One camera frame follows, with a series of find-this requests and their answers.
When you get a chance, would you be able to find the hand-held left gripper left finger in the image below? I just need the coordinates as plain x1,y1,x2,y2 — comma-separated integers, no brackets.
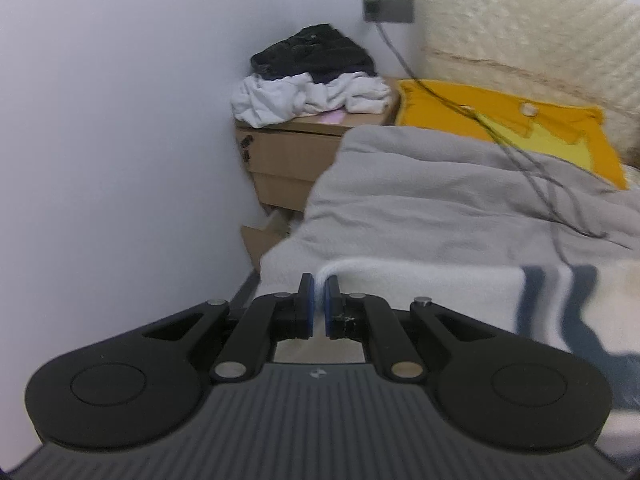
142,272,317,385

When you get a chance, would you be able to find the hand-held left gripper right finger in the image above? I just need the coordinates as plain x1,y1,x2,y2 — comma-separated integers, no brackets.
324,277,496,382

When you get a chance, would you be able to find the cream blanket with grey stripes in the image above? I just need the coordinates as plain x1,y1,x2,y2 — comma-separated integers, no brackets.
320,257,640,366

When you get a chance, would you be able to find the white clothes pile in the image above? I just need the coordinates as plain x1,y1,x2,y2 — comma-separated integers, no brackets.
231,71,393,129

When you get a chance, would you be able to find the black clothes pile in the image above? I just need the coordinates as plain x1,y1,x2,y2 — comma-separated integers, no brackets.
250,24,377,84

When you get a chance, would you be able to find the wooden nightstand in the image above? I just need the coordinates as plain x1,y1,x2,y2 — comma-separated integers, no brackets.
235,77,401,272

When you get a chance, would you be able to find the grey duvet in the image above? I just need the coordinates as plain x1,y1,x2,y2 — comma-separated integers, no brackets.
260,125,640,401

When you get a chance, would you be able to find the yellow pillow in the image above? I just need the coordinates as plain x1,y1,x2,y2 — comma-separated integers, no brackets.
395,79,629,191

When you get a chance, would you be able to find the cream quilted headboard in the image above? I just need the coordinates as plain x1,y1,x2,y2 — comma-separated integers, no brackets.
411,0,640,167

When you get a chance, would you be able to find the black cable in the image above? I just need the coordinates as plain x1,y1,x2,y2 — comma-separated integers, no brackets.
375,22,632,263

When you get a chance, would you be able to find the dark wall socket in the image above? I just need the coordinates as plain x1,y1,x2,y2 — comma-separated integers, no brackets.
362,0,416,24

